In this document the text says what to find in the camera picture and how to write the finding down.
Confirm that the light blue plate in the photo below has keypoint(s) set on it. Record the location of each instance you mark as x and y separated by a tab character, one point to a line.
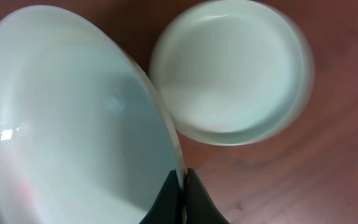
84	137
232	72

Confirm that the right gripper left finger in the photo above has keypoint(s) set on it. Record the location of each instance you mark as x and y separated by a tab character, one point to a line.
168	206

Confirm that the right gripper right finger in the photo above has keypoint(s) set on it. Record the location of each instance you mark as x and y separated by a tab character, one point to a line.
200	209

